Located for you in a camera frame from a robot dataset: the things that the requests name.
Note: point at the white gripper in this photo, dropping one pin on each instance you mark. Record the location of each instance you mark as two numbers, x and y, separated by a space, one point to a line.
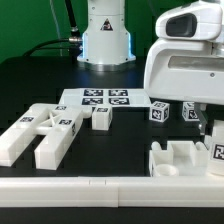
185 71

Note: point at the white chair seat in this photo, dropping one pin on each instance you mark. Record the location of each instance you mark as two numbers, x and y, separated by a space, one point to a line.
180 158

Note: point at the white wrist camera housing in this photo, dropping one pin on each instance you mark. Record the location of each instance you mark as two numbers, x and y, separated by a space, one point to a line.
202 20

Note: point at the white marker base plate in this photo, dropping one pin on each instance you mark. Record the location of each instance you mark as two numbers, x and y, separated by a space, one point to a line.
116 97

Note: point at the white chair back frame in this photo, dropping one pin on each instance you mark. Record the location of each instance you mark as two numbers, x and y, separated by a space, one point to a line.
58 124

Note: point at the white front fence rail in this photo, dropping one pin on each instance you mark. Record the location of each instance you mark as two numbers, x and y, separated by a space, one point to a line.
112 192

